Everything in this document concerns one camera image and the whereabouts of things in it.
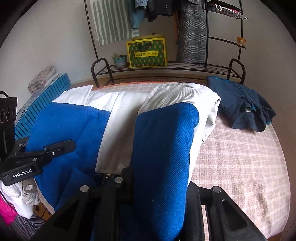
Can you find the navy blue folded garment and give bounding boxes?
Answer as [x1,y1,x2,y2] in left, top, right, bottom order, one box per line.
[206,76,277,133]

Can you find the black metal clothes rack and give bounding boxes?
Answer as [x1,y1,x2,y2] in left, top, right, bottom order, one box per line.
[84,0,248,88]

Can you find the floral patterned cloth bundle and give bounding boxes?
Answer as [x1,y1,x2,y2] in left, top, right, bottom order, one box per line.
[28,65,56,94]

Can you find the person's left hand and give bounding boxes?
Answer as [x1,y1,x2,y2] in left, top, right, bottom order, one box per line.
[0,179,40,219]

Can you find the black white striped cloth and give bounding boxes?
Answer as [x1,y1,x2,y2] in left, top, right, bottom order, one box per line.
[9,213,48,241]

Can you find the blue ribbed mat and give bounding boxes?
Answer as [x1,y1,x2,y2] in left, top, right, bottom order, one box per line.
[14,73,71,140]

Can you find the grey plaid hanging coat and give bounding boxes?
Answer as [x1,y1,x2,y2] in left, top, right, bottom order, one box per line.
[176,0,208,63]

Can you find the blue denim garment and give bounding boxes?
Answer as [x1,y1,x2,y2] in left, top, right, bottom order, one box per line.
[129,0,149,29]

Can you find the black hanging garment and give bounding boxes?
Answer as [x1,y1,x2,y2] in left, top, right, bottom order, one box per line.
[146,0,177,22]

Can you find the small potted plant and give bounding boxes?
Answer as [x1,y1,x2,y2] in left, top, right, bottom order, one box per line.
[111,52,128,69]

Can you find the grey white blue jacket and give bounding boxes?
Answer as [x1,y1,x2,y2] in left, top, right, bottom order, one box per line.
[25,82,221,241]

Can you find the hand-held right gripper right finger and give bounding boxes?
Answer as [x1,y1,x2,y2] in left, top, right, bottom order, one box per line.
[185,183,266,241]

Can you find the person's left forearm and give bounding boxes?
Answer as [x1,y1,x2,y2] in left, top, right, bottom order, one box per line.
[0,197,18,227]

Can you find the pink plaid blanket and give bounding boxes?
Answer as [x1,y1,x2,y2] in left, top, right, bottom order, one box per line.
[69,82,291,239]

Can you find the yellow green patterned box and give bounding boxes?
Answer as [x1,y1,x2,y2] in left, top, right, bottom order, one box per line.
[126,35,169,69]

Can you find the green white striped cloth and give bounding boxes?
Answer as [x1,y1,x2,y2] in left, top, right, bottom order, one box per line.
[90,0,139,46]

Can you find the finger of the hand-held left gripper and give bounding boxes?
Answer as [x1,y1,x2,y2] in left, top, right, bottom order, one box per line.
[43,140,77,160]

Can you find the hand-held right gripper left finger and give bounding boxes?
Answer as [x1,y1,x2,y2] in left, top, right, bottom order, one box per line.
[44,166,137,241]

